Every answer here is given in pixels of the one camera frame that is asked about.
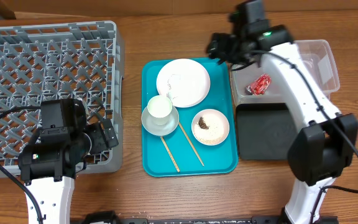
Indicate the pile of white rice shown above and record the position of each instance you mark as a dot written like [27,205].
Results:
[212,136]

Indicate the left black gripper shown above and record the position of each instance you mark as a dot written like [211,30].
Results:
[101,144]

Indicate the wooden chopstick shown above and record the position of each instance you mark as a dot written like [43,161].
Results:
[170,154]
[191,144]

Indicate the clear plastic waste bin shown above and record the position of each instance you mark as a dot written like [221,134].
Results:
[317,58]

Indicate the dark brown food scrap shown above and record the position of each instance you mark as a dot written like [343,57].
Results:
[202,124]

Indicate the red snack wrapper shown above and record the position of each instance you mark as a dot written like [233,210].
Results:
[259,86]

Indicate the white ceramic cup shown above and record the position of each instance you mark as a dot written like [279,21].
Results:
[159,107]

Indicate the large white round plate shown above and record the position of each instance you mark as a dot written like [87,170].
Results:
[184,81]

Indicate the grey plastic dishwasher rack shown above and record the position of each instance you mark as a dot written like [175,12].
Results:
[83,60]

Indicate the grey shallow bowl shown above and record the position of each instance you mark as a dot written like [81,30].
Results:
[160,126]

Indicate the teal plastic serving tray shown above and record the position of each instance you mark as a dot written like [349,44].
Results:
[219,159]

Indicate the black plastic waste tray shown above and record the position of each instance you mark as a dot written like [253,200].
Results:
[265,131]

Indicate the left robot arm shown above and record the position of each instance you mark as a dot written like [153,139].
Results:
[49,160]

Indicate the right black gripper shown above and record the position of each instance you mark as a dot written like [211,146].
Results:
[215,45]

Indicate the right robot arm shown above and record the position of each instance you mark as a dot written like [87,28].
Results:
[323,145]

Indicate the small pink-rimmed white bowl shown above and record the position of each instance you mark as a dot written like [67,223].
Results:
[211,114]

